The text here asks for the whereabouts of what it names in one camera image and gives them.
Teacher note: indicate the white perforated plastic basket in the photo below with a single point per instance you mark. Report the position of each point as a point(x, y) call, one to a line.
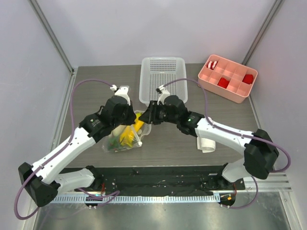
point(157, 71)

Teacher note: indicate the rolled white towel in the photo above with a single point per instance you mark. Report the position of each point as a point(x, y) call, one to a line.
point(206, 145)

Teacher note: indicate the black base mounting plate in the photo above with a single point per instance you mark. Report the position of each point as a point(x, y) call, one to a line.
point(165, 181)

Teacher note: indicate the red white striped fake food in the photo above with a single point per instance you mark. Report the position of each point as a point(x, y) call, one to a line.
point(212, 64)

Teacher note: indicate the white fake radish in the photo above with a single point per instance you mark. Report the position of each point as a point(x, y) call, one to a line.
point(118, 130)

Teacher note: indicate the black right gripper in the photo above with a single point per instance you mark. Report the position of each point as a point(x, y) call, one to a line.
point(152, 114)

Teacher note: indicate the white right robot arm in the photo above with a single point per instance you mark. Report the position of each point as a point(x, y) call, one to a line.
point(259, 153)

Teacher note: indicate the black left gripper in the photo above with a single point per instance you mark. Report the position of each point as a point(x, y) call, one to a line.
point(132, 116)

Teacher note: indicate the green fake vegetable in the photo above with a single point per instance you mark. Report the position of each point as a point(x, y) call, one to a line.
point(114, 145)

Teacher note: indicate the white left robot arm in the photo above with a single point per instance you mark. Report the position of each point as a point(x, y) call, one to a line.
point(44, 179)

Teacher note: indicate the perforated aluminium cable rail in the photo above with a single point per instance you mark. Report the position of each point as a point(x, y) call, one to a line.
point(85, 199)

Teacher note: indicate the yellow fake banana bunch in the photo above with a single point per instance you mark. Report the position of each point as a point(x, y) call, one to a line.
point(130, 137)

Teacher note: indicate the pink divided organizer box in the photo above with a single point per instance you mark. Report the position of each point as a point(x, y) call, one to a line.
point(237, 91)

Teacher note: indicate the red fake food piece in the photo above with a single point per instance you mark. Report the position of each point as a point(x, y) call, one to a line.
point(223, 82)
point(248, 79)

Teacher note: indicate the clear dotted zip top bag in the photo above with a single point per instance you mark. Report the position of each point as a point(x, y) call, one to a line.
point(145, 130)

